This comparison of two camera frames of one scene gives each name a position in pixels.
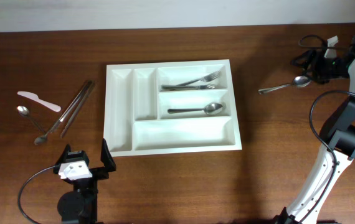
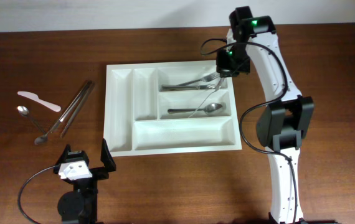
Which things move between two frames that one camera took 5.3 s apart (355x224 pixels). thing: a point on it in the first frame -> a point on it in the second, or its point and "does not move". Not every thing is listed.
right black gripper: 316,66 -> 227,71
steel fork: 207,78 does not move
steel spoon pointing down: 299,81 -> 217,86
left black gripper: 96,173 does not move
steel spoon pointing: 211,109 does not move
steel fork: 175,87 does not move
